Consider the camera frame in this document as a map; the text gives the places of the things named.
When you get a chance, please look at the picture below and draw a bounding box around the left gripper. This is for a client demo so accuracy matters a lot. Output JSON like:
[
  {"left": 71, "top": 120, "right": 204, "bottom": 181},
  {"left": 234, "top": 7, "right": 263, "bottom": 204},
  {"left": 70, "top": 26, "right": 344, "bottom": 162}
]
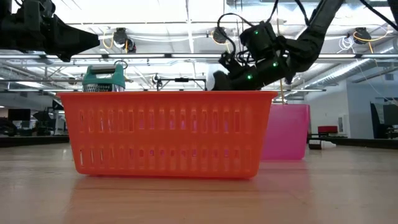
[{"left": 0, "top": 0, "right": 101, "bottom": 62}]

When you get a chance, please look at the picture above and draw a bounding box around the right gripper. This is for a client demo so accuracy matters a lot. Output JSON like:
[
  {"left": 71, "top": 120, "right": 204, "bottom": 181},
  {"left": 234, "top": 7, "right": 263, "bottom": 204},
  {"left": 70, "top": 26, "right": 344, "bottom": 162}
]
[{"left": 212, "top": 52, "right": 295, "bottom": 92}]

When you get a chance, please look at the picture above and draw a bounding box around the small food colouring bottle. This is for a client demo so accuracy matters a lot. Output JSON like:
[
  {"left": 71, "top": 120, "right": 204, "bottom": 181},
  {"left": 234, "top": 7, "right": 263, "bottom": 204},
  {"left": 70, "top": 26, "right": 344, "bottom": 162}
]
[{"left": 308, "top": 139, "right": 337, "bottom": 151}]

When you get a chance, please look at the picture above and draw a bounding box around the orange slotted plastic basket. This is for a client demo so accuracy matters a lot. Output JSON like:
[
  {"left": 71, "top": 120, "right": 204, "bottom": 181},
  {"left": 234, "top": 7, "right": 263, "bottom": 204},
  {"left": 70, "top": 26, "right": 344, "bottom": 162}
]
[{"left": 58, "top": 90, "right": 279, "bottom": 180}]

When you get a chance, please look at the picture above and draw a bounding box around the pink plastic bin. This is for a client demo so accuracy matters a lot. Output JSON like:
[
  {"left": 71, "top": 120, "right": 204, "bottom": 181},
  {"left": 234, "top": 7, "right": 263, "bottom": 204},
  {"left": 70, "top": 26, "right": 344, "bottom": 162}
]
[{"left": 260, "top": 103, "right": 312, "bottom": 161}]

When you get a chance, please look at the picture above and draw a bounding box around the long silver ceiling bar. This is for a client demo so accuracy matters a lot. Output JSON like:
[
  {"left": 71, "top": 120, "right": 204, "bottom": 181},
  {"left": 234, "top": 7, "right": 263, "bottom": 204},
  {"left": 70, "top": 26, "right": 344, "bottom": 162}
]
[{"left": 0, "top": 53, "right": 398, "bottom": 60}]

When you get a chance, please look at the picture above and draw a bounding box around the red padded seat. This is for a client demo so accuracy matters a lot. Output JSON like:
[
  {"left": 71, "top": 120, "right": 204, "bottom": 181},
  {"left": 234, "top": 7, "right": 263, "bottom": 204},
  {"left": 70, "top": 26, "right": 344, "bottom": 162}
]
[{"left": 317, "top": 125, "right": 339, "bottom": 135}]

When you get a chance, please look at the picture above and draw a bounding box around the dark office equipment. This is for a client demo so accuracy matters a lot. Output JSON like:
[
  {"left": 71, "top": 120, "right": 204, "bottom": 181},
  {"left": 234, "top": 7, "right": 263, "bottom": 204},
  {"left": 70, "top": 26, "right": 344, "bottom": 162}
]
[
  {"left": 32, "top": 99, "right": 68, "bottom": 137},
  {"left": 369, "top": 101, "right": 398, "bottom": 140}
]

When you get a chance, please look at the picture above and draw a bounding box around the black monitor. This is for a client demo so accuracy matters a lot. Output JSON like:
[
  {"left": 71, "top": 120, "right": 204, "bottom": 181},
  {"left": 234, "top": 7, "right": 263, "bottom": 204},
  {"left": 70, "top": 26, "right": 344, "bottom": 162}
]
[{"left": 7, "top": 108, "right": 32, "bottom": 122}]

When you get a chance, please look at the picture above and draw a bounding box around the teal-handled metal box grater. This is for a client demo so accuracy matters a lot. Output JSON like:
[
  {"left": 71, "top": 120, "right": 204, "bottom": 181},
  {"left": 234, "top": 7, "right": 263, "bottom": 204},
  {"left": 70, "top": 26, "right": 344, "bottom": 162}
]
[{"left": 81, "top": 60, "right": 128, "bottom": 93}]

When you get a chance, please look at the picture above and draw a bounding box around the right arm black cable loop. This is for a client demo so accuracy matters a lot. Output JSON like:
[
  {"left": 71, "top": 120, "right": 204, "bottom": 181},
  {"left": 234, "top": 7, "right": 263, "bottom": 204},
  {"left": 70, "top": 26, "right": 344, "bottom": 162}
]
[{"left": 216, "top": 12, "right": 249, "bottom": 63}]

